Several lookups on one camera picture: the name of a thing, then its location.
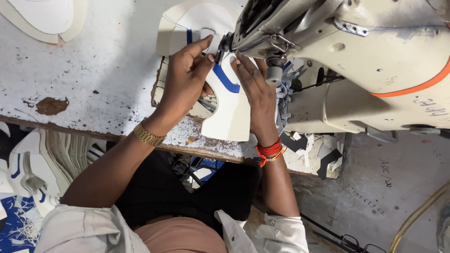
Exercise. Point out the white shoe blue stripe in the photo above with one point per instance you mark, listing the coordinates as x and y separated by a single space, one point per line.
226 105

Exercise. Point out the person's black trousers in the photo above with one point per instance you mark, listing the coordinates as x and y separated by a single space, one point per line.
186 189

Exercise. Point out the pile of grey fabric scraps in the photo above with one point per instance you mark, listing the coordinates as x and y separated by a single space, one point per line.
284 95

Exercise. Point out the blue cloth with white threads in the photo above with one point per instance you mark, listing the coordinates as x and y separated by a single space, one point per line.
17 225

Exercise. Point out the cream industrial sewing machine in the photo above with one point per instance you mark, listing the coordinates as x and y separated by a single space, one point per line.
351 63

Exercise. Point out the person's white shirt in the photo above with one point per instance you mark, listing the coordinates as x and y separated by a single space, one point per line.
105 232

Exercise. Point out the person's left hand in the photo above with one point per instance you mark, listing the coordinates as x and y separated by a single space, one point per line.
182 84

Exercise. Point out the heap of white shoe uppers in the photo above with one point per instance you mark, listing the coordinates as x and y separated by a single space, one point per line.
45 165

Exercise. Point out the person's right hand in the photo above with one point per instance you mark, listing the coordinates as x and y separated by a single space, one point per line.
258 95

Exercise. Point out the dark grey fabric offcuts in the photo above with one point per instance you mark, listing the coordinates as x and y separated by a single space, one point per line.
316 154

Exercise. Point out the gold wrist watch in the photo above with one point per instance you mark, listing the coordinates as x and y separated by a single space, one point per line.
147 135

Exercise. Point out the stack of white shoe uppers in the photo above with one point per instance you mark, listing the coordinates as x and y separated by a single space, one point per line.
45 17

